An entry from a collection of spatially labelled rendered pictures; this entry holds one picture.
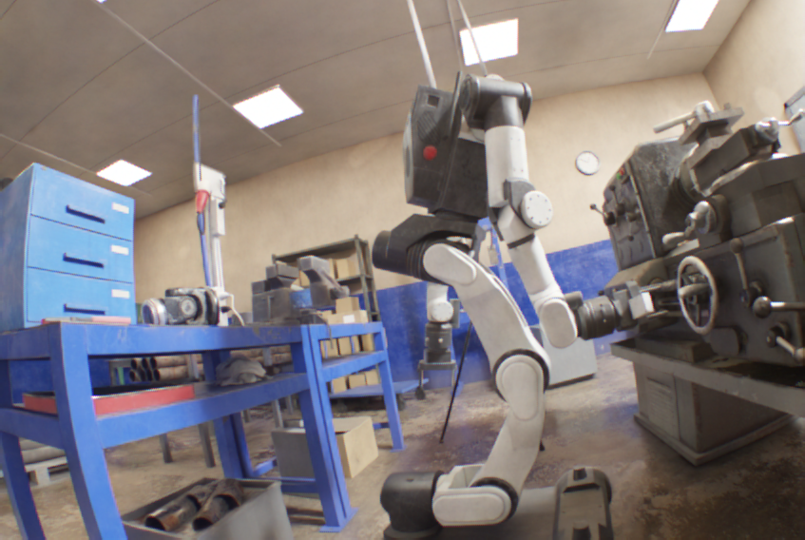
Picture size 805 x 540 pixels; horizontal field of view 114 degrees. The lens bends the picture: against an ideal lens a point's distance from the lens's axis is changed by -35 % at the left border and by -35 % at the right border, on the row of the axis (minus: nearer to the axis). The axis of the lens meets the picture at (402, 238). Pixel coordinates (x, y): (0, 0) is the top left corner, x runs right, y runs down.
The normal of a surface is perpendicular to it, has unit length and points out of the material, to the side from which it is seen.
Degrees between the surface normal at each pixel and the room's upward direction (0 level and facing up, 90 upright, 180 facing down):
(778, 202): 90
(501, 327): 90
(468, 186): 112
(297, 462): 90
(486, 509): 90
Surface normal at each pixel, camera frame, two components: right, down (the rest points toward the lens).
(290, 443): -0.44, -0.13
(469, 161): 0.06, 0.15
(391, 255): -0.43, 0.25
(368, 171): -0.23, -0.18
